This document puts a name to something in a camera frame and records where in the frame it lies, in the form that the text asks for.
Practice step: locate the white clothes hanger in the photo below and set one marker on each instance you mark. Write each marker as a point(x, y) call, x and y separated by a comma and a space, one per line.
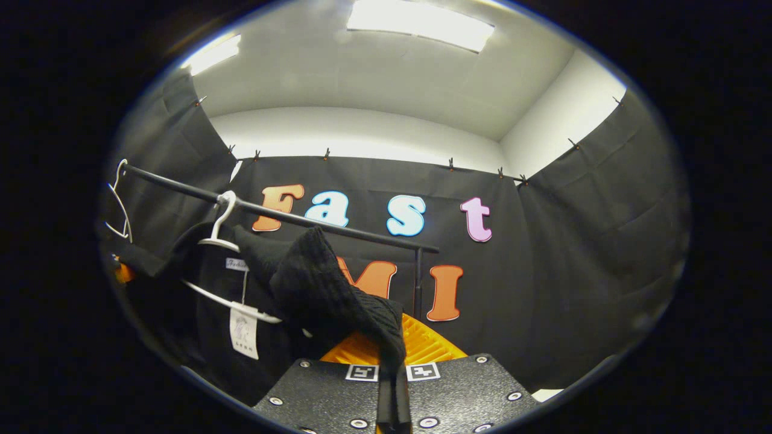
point(118, 205)
point(220, 243)

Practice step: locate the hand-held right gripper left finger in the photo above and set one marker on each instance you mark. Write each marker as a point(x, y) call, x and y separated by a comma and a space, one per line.
point(325, 392)

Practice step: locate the black knit jacket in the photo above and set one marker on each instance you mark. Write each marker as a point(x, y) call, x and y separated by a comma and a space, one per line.
point(313, 283)

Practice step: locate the black backdrop cloth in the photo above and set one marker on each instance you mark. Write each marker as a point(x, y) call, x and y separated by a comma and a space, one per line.
point(573, 271)

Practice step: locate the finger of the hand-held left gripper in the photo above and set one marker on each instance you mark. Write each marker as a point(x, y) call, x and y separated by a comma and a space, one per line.
point(123, 272)

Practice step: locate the rectangular ceiling light panel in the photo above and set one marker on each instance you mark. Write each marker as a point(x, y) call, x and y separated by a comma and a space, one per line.
point(214, 54)
point(422, 24)

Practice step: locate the white paper sheet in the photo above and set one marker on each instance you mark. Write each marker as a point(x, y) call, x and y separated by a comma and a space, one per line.
point(546, 395)

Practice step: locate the row of backdrop clips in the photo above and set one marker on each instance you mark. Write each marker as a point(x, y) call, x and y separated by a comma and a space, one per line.
point(450, 164)

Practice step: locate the black clothes rack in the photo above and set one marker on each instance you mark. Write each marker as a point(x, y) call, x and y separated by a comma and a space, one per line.
point(362, 232)

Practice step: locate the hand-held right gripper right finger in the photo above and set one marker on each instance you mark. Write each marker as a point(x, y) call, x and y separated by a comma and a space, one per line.
point(464, 392)

